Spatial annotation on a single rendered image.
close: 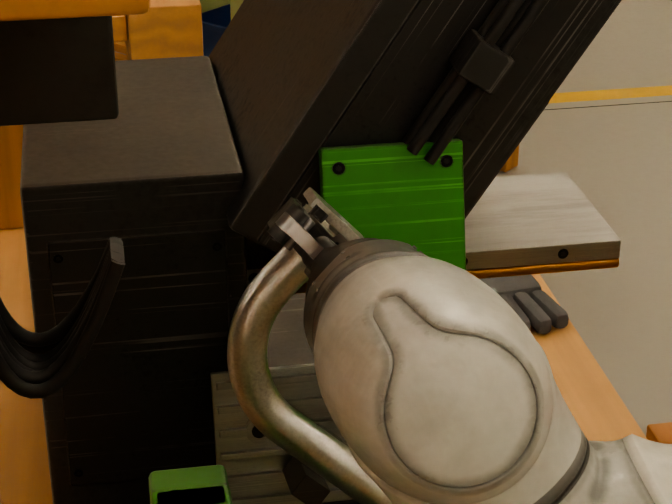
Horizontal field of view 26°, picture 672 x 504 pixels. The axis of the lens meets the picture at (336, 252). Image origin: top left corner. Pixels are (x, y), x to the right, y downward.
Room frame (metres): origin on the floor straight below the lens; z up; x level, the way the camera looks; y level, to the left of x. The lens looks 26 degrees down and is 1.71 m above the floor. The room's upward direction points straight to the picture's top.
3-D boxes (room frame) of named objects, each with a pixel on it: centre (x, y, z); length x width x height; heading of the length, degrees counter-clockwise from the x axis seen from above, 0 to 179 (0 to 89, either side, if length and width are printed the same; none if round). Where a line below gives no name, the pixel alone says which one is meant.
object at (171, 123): (1.22, 0.19, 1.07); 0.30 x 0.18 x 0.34; 10
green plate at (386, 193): (1.07, -0.04, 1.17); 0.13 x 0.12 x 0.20; 10
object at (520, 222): (1.23, -0.05, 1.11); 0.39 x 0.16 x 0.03; 100
